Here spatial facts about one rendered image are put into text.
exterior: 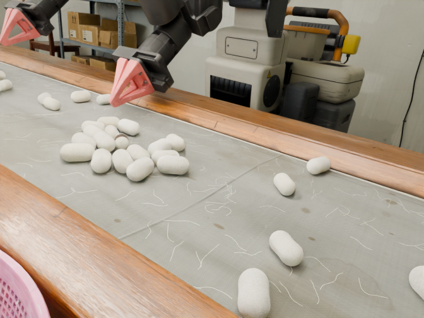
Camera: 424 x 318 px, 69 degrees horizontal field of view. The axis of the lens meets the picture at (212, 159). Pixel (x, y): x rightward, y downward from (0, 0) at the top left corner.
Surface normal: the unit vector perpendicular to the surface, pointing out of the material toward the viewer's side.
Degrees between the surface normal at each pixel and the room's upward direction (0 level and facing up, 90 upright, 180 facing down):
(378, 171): 45
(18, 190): 0
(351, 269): 0
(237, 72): 98
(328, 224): 0
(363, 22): 91
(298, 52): 92
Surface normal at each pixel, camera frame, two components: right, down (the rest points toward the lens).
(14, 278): -0.55, 0.01
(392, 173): -0.32, -0.44
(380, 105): -0.62, 0.24
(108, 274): 0.11, -0.91
